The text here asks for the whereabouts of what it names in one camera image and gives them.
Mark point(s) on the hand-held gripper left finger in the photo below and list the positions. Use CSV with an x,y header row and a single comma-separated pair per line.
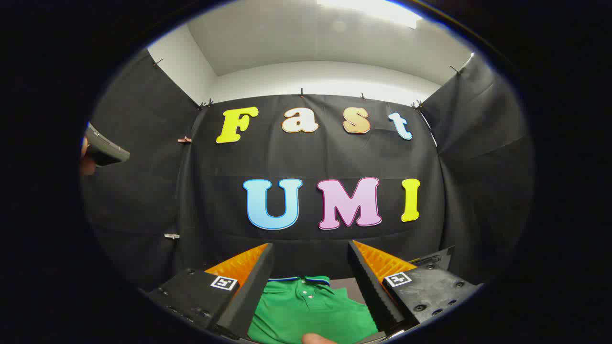
x,y
256,286

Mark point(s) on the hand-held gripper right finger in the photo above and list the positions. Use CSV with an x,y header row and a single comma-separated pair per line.
x,y
370,282

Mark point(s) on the green polo shirt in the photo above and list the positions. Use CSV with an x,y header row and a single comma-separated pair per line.
x,y
296,315

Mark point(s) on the grey table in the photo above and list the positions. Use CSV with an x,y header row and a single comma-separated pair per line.
x,y
351,289

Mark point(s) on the silver clip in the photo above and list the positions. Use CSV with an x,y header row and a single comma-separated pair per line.
x,y
171,236

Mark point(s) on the black backdrop cloth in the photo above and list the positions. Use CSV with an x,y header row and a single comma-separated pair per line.
x,y
311,157

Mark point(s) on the grey flat device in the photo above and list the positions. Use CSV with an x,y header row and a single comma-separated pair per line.
x,y
107,148

